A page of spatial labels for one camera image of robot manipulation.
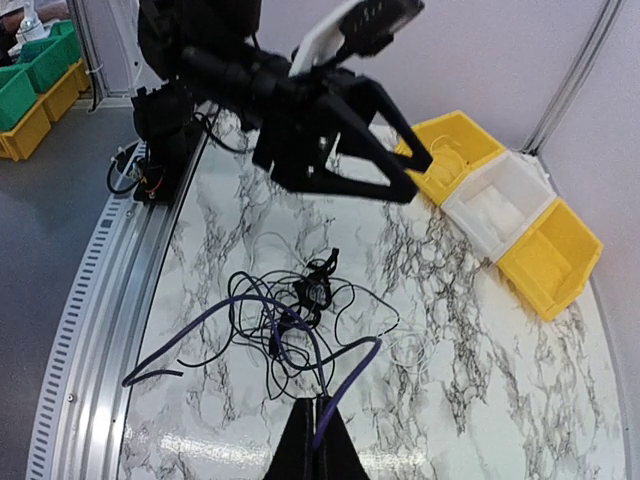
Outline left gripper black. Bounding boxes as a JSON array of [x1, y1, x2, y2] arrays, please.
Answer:
[[252, 73, 433, 204]]

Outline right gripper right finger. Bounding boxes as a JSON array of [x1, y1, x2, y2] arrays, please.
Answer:
[[315, 397, 370, 480]]

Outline green storage bins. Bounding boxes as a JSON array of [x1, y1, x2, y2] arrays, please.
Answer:
[[1, 20, 82, 132]]

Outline white bin middle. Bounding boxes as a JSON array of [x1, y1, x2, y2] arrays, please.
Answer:
[[441, 151, 557, 263]]

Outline aluminium front rail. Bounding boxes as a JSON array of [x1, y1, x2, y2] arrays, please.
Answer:
[[25, 139, 206, 479]]

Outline yellow bin near left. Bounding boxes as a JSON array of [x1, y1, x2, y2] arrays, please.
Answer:
[[406, 110, 507, 206]]

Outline yellow bin far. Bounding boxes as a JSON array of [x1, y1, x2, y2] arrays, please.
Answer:
[[497, 198, 603, 322]]

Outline black tangled cable bundle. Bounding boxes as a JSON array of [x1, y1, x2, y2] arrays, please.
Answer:
[[177, 232, 431, 401]]

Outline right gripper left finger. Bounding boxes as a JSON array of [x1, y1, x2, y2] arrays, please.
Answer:
[[267, 398, 314, 480]]

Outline yellow storage bins outside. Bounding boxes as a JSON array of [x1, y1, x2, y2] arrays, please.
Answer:
[[1, 59, 91, 162]]

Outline purple cable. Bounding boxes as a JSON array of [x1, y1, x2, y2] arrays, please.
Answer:
[[121, 293, 384, 449]]

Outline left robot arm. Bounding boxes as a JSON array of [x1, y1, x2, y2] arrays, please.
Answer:
[[137, 1, 432, 204]]

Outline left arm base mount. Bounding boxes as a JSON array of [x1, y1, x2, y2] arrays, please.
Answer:
[[106, 83, 203, 205]]

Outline right corner aluminium post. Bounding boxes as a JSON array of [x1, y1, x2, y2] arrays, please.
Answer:
[[520, 0, 625, 156]]

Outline yellow bin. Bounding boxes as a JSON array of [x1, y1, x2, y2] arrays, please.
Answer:
[[497, 198, 603, 322], [406, 110, 507, 206]]

